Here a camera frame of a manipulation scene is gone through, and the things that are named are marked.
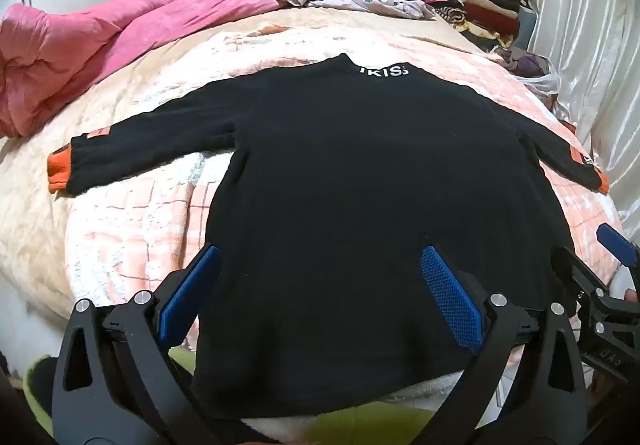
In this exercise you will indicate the beige bed sheet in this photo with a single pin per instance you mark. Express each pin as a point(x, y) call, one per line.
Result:
point(30, 215)

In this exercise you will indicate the person's right hand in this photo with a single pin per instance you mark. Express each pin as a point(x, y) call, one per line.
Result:
point(632, 295)

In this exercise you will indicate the yellow-green garment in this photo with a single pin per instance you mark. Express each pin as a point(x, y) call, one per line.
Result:
point(350, 427)

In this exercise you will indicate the black printed t-shirt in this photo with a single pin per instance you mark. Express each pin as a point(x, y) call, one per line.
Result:
point(350, 175)

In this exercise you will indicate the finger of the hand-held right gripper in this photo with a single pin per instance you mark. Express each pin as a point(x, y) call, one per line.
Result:
point(617, 242)
point(580, 270)

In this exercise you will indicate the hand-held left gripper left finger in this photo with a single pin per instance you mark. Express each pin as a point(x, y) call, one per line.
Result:
point(190, 285)

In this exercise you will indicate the pink duvet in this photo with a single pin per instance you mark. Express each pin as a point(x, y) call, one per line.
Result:
point(100, 35)

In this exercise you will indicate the grey-blue cushion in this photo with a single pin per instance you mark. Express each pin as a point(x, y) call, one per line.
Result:
point(527, 27)

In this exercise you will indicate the stack of folded clothes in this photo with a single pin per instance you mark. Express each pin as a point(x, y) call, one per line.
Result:
point(480, 0)

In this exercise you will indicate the plastic bag of clothes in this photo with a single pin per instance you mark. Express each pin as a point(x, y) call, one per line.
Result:
point(525, 62)

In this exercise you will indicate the white satin curtain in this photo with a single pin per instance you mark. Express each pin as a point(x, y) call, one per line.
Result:
point(590, 25)

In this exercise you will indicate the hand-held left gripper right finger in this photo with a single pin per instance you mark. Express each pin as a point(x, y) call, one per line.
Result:
point(450, 295)

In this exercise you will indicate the peach plaid fleece blanket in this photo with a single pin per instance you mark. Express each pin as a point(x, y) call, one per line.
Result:
point(150, 225)

